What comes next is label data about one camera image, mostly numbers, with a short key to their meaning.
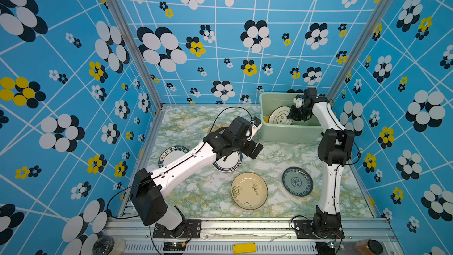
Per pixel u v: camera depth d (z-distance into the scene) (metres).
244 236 0.73
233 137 0.56
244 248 0.70
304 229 0.73
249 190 0.84
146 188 0.44
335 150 0.61
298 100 0.96
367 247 0.63
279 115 1.07
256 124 0.65
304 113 0.87
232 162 0.91
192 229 0.73
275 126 0.86
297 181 0.87
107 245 0.62
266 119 1.10
